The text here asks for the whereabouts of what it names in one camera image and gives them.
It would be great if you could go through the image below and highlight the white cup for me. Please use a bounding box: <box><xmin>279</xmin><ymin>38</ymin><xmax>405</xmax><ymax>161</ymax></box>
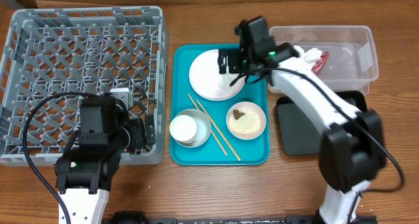
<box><xmin>170</xmin><ymin>115</ymin><xmax>197</xmax><ymax>143</ymax></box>

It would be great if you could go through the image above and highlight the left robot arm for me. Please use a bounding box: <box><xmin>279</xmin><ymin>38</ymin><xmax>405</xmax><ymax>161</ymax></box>
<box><xmin>55</xmin><ymin>95</ymin><xmax>156</xmax><ymax>223</ymax></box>

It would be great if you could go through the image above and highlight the grey bowl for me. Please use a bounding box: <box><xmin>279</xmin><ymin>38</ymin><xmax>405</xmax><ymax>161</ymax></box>
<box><xmin>173</xmin><ymin>109</ymin><xmax>211</xmax><ymax>148</ymax></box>

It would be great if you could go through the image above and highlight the grey plastic dish rack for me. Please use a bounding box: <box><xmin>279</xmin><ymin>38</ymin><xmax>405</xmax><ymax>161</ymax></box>
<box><xmin>1</xmin><ymin>6</ymin><xmax>169</xmax><ymax>166</ymax></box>

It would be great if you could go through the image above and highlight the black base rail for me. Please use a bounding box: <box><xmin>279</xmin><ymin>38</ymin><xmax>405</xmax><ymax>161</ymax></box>
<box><xmin>107</xmin><ymin>210</ymin><xmax>379</xmax><ymax>224</ymax></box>

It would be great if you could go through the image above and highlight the white napkin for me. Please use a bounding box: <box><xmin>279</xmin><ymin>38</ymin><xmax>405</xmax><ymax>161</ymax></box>
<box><xmin>293</xmin><ymin>45</ymin><xmax>323</xmax><ymax>71</ymax></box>

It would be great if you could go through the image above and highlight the brown food scrap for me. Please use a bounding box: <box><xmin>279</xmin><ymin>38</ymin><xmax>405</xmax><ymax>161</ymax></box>
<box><xmin>233</xmin><ymin>109</ymin><xmax>245</xmax><ymax>120</ymax></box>

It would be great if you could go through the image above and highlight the wooden chopstick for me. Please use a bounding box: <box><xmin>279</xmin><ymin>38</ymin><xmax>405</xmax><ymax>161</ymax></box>
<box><xmin>196</xmin><ymin>100</ymin><xmax>242</xmax><ymax>162</ymax></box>
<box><xmin>187</xmin><ymin>93</ymin><xmax>228</xmax><ymax>157</ymax></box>

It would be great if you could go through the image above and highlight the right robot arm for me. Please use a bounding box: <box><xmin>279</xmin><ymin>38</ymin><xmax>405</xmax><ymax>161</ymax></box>
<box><xmin>217</xmin><ymin>16</ymin><xmax>405</xmax><ymax>223</ymax></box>

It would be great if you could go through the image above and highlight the clear plastic bin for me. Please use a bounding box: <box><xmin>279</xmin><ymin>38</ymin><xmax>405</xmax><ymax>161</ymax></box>
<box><xmin>269</xmin><ymin>26</ymin><xmax>379</xmax><ymax>95</ymax></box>

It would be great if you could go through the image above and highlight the pile of rice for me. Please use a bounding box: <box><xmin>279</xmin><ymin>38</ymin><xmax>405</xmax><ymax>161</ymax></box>
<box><xmin>228</xmin><ymin>107</ymin><xmax>261</xmax><ymax>134</ymax></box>

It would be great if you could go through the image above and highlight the black waste tray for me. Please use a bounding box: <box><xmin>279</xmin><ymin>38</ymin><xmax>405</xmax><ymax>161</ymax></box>
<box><xmin>276</xmin><ymin>90</ymin><xmax>376</xmax><ymax>157</ymax></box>

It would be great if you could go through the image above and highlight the large white plate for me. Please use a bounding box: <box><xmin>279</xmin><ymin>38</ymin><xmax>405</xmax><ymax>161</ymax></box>
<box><xmin>189</xmin><ymin>49</ymin><xmax>244</xmax><ymax>101</ymax></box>

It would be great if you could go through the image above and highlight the teal serving tray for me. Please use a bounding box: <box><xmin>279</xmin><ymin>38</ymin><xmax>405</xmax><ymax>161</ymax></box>
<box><xmin>170</xmin><ymin>44</ymin><xmax>270</xmax><ymax>166</ymax></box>

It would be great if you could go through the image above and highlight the red snack wrapper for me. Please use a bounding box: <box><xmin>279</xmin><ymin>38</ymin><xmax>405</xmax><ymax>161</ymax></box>
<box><xmin>312</xmin><ymin>51</ymin><xmax>329</xmax><ymax>75</ymax></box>

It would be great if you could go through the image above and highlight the small pink bowl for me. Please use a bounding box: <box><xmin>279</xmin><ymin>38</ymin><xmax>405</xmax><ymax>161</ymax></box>
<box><xmin>226</xmin><ymin>102</ymin><xmax>267</xmax><ymax>140</ymax></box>

